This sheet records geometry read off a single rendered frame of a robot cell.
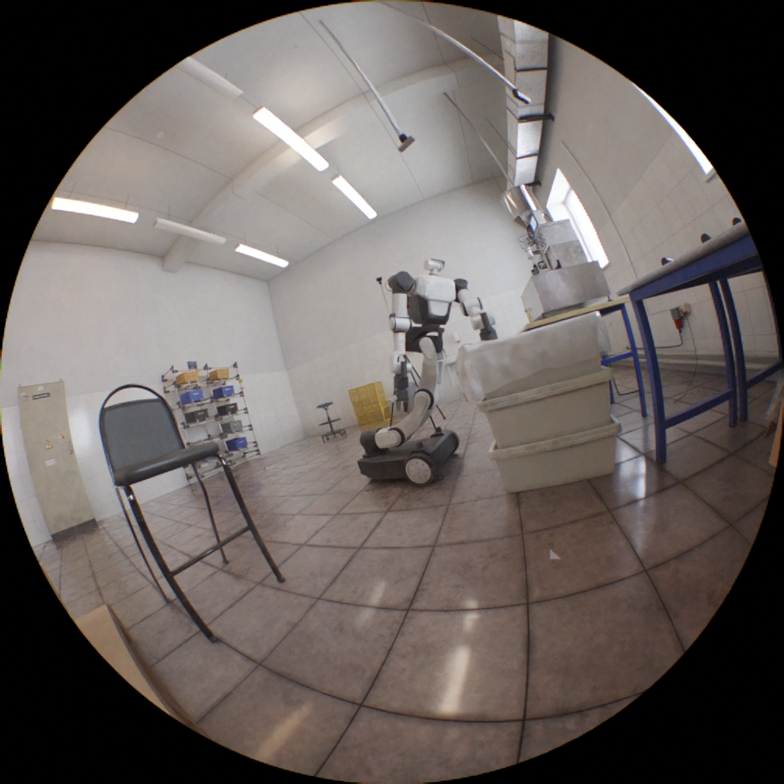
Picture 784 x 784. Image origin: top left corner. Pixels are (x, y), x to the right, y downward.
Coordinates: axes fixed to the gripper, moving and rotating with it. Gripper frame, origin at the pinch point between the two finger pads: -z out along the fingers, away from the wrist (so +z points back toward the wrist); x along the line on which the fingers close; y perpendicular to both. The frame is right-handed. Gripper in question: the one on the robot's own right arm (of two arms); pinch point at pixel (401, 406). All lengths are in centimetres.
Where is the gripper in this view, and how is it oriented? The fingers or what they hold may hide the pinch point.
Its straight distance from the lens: 163.0
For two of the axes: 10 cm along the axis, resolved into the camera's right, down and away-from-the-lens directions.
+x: 3.5, -0.1, -9.4
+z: -0.4, -10.0, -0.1
